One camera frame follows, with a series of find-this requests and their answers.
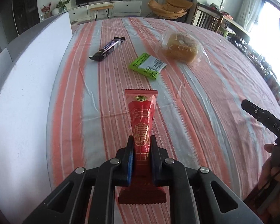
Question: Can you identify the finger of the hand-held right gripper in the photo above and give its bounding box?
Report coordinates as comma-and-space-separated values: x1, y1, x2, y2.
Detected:
241, 99, 269, 123

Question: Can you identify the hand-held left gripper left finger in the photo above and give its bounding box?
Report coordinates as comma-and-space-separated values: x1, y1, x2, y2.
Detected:
22, 136, 134, 224

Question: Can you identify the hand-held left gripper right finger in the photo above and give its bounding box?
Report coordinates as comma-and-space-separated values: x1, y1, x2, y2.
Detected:
150, 135, 263, 224

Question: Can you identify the red snack packet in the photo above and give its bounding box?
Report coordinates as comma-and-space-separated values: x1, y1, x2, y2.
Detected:
118, 88, 167, 206

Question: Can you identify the white foam box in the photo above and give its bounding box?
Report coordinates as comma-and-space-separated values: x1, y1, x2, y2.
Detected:
0, 11, 73, 206

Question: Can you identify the person's right hand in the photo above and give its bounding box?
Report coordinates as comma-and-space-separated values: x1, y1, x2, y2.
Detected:
258, 143, 280, 217

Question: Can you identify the red striped tablecloth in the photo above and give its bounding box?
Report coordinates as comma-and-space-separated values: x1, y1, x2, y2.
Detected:
45, 17, 280, 224

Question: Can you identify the wooden dining table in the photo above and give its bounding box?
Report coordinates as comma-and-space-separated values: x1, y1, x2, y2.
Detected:
222, 16, 251, 42

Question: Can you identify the bread in clear bag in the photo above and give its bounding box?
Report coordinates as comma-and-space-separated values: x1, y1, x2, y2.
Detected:
159, 29, 208, 65

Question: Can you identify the green white snack packet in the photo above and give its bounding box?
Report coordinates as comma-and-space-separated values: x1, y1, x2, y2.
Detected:
129, 52, 167, 80

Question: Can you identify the wooden slatted chair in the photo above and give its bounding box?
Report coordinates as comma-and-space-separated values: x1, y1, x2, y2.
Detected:
191, 2, 224, 32

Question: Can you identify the white sheer curtain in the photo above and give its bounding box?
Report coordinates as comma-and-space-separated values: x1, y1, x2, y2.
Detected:
237, 0, 264, 31

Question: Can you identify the dark brown chocolate bar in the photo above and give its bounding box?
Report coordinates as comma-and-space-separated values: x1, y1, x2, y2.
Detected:
89, 36, 125, 62

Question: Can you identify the orange lounge chair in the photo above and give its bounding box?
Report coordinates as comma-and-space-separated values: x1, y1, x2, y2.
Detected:
147, 0, 194, 20

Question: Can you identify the white television cabinet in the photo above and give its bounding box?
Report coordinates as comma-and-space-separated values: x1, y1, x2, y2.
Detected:
68, 0, 142, 22

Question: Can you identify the wooden bench with metal legs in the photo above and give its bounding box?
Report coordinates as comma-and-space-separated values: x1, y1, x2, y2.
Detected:
90, 5, 114, 21

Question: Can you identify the green leafy potted plant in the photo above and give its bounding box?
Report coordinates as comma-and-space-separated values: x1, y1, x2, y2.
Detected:
56, 0, 70, 12

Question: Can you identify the red flowering plant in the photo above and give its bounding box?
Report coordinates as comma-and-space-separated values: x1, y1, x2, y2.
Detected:
41, 2, 52, 18

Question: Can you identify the dark glass cabinet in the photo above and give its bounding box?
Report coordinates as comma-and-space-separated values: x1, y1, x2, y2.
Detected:
13, 0, 41, 35

